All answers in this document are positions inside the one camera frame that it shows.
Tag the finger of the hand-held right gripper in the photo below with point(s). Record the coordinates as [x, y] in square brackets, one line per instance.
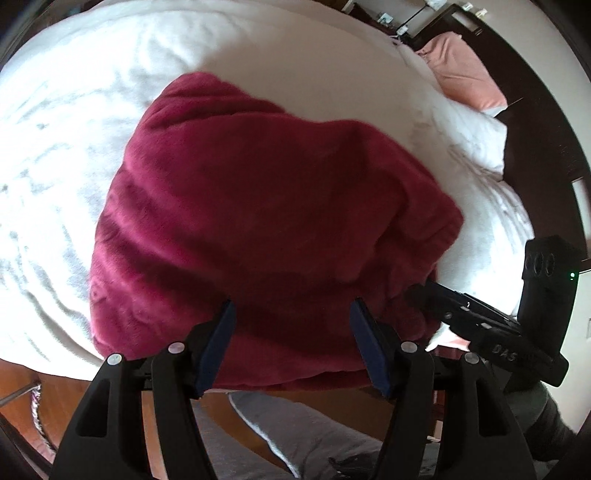
[438, 318]
[466, 302]

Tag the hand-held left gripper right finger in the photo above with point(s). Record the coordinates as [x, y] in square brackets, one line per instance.
[371, 350]

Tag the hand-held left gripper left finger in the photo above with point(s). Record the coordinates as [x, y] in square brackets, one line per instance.
[217, 350]

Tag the red fleece pants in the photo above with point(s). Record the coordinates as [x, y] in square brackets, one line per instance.
[277, 221]

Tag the person's right forearm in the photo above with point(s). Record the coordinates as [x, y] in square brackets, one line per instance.
[540, 420]

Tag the person's grey trouser leg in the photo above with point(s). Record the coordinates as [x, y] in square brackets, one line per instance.
[314, 429]

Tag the dark wooden headboard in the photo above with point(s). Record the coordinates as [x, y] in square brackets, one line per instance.
[545, 115]

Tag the pink pillow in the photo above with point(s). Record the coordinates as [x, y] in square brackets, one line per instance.
[461, 69]

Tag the dark wooden nightstand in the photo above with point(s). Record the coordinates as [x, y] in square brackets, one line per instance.
[369, 14]

